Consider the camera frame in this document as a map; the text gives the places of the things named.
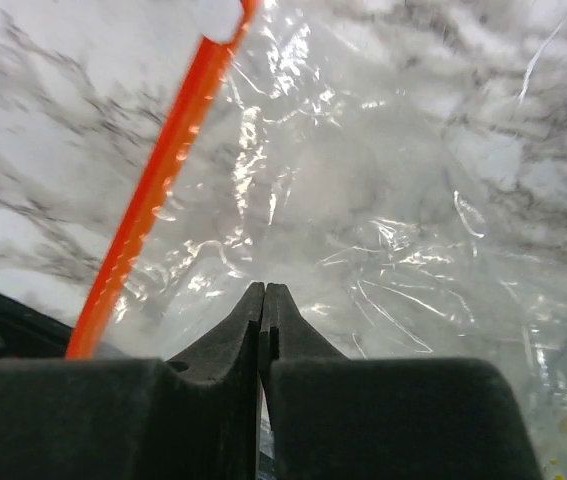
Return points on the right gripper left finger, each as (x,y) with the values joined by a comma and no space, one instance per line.
(195,416)

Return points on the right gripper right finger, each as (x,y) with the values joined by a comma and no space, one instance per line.
(417,418)

